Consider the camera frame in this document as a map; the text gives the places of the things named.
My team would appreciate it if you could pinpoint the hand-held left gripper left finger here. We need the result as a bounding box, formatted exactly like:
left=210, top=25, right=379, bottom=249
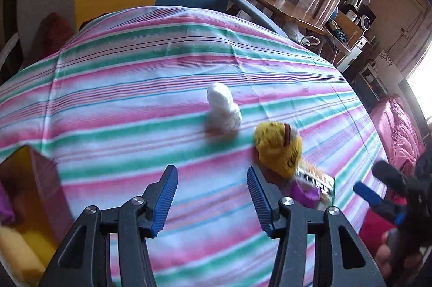
left=37, top=165, right=179, bottom=287

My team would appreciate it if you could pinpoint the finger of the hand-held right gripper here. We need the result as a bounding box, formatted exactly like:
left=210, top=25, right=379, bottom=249
left=372, top=160, right=410, bottom=195
left=353, top=182, right=406, bottom=227

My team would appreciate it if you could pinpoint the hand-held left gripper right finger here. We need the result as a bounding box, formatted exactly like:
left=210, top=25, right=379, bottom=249
left=247, top=166, right=387, bottom=287

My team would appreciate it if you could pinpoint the purple pouch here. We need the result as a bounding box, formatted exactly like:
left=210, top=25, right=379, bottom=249
left=285, top=181, right=321, bottom=208

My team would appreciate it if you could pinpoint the red storage box yellow inside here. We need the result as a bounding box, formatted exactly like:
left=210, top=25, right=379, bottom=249
left=0, top=145, right=75, bottom=287

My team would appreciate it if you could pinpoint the purple packet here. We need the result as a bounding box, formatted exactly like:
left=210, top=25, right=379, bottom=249
left=0, top=187, right=16, bottom=227

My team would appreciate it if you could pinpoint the person's right hand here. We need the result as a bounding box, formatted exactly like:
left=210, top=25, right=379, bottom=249
left=374, top=229, right=406, bottom=278

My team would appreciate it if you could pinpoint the red cloth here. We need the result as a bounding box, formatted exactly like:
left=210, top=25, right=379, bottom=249
left=358, top=193, right=402, bottom=261

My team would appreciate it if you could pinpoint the pink bedding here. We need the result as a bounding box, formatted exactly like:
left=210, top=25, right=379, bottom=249
left=369, top=94, right=432, bottom=173

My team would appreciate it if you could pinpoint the striped pink green bedsheet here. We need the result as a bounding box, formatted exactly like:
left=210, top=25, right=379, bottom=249
left=0, top=5, right=389, bottom=287

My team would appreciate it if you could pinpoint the wooden cabinet with white door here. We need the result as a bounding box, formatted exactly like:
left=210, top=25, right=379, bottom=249
left=324, top=8, right=368, bottom=72

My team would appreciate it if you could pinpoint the brown door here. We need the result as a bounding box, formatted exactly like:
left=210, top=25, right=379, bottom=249
left=371, top=0, right=426, bottom=72

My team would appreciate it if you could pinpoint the black stereo speaker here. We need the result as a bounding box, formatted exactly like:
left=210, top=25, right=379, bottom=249
left=342, top=0, right=377, bottom=31

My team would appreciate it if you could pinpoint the white plastic bag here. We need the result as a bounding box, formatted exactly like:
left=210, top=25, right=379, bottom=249
left=285, top=25, right=321, bottom=49

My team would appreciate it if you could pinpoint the wooden side desk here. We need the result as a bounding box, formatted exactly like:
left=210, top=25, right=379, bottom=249
left=233, top=0, right=352, bottom=55

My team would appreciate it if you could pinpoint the brown plush cushion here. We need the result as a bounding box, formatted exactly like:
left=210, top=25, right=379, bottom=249
left=42, top=12, right=76, bottom=55

